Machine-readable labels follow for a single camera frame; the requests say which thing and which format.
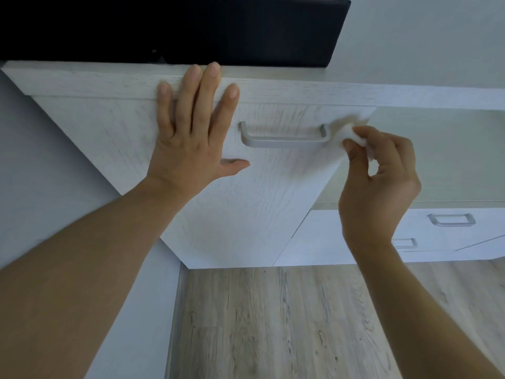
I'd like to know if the person's right hand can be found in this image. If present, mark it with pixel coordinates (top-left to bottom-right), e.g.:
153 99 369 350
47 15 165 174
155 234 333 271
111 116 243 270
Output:
338 126 422 255

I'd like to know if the person's left hand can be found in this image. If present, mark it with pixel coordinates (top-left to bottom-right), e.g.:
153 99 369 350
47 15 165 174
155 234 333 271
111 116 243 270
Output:
146 62 251 202

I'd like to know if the white wipe pad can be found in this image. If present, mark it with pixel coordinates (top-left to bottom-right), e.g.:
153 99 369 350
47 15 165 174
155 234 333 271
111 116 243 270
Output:
337 124 376 162

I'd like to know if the white cabinet door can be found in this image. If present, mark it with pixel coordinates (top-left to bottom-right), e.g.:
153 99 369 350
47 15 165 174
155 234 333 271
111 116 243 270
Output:
453 234 505 261
33 96 378 270

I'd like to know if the silver cabinet door handle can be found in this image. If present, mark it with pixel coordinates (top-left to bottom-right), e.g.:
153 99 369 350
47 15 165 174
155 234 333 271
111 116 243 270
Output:
238 121 331 148

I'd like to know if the white wooden cabinet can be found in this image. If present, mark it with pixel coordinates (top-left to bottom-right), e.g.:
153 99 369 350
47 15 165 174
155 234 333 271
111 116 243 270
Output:
0 61 505 270

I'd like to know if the person's right forearm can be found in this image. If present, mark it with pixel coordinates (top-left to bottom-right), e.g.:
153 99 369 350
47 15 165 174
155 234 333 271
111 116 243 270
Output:
353 242 505 379

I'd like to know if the person's left forearm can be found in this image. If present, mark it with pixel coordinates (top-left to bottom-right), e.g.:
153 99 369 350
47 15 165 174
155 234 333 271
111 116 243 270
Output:
0 178 186 379

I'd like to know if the black storage box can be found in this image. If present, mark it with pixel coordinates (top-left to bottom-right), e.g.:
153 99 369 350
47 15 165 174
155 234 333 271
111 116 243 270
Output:
0 0 352 68

